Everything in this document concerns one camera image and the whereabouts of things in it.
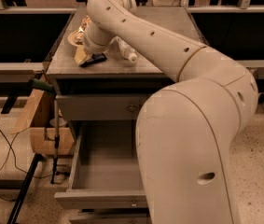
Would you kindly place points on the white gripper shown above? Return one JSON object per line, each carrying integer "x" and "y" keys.
{"x": 91, "y": 46}

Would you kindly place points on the dark blue rxbar wrapper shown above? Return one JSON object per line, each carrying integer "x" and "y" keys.
{"x": 95, "y": 58}

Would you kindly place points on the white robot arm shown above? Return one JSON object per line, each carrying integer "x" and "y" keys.
{"x": 183, "y": 132}

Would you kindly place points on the grey drawer cabinet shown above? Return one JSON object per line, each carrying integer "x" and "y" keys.
{"x": 113, "y": 76}

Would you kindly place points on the grey top drawer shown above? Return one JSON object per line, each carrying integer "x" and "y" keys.
{"x": 101, "y": 106}

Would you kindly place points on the open grey middle drawer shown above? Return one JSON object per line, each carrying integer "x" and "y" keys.
{"x": 105, "y": 172}

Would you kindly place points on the grey bottom drawer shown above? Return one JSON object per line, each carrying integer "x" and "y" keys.
{"x": 124, "y": 217}

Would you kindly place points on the beige bowl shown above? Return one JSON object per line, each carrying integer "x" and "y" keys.
{"x": 72, "y": 39}

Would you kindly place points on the clear plastic water bottle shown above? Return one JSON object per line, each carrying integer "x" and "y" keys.
{"x": 126, "y": 51}

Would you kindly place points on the cardboard box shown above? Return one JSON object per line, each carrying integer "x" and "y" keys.
{"x": 37, "y": 117}

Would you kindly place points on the black metal stand leg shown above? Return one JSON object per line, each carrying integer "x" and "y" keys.
{"x": 24, "y": 188}

